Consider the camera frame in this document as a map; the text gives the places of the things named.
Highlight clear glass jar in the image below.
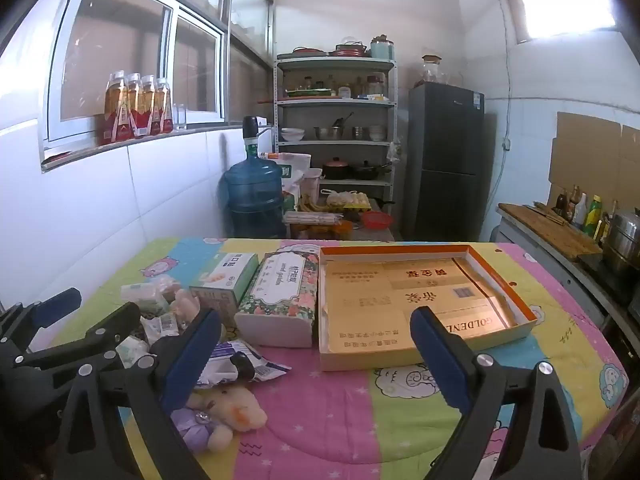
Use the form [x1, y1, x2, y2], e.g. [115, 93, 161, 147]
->
[422, 55, 448, 85]

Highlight white metal shelf rack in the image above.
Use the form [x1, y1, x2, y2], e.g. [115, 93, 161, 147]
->
[274, 55, 398, 221]

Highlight green yellow bottle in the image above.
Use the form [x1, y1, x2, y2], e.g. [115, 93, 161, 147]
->
[585, 195, 603, 238]

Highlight pink plush rabbit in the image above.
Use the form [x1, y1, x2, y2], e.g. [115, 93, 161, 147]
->
[170, 287, 202, 322]

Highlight clear food containers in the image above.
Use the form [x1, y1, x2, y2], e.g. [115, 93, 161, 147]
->
[283, 211, 351, 241]

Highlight green white pocket tissue packet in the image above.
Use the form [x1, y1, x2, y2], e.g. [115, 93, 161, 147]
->
[121, 282, 168, 311]

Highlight colourful cartoon printed blanket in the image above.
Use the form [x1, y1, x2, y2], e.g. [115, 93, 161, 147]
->
[47, 236, 631, 480]

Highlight green white face mask box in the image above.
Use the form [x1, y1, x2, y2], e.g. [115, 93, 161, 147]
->
[189, 252, 260, 328]

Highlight white sliding window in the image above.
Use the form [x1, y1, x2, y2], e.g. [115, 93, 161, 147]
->
[42, 0, 228, 161]

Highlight white flour sack green label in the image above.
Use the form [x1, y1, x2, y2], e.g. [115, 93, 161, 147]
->
[277, 152, 311, 196]

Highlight dark grey refrigerator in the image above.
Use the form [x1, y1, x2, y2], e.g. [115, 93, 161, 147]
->
[405, 82, 486, 242]

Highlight black white water pump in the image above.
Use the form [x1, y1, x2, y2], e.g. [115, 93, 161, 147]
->
[242, 116, 276, 158]

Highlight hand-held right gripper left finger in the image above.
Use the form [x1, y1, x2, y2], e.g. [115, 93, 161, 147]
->
[52, 308, 222, 480]

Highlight grey metal cabinet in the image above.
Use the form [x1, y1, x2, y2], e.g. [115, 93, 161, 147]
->
[492, 205, 640, 331]

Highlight yellow white plastic packet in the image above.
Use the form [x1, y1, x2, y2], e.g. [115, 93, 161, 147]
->
[141, 314, 180, 339]

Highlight steel cooking pot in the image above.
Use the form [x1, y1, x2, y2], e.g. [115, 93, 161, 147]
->
[602, 210, 640, 271]

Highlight blue water jug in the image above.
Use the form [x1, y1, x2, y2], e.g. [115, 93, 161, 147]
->
[222, 157, 287, 238]

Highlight pink white plastic bucket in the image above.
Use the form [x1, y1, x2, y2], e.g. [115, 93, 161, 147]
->
[302, 167, 322, 201]

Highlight white packet with black clip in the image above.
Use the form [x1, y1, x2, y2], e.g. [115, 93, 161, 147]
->
[195, 339, 292, 386]

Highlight black pot red lid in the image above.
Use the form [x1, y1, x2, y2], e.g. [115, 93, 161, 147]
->
[321, 157, 351, 180]

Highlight black frying pan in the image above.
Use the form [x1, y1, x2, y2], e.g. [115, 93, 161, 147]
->
[350, 160, 393, 181]

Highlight cream plush bear purple dress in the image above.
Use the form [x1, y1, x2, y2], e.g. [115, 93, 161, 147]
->
[170, 382, 268, 453]

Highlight wooden cutting board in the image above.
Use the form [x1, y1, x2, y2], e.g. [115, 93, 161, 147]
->
[498, 202, 603, 261]

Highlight shallow orange-rimmed cardboard box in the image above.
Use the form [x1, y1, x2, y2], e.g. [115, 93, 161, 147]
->
[318, 244, 538, 372]

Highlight floral tissue pack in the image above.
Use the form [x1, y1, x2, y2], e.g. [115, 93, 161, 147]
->
[234, 251, 321, 349]

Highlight black induction cooktop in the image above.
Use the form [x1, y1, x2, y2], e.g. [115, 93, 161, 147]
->
[577, 252, 640, 306]

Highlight red plastic basket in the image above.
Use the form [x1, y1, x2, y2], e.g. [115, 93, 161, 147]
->
[361, 211, 393, 231]

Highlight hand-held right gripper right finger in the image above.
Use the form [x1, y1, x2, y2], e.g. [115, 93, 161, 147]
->
[410, 307, 583, 480]

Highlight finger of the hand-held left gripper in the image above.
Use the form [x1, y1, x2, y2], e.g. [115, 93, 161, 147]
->
[0, 287, 83, 361]
[12, 301, 142, 378]

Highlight brown cardboard sheet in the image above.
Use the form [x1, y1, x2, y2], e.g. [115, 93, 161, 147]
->
[548, 111, 640, 211]

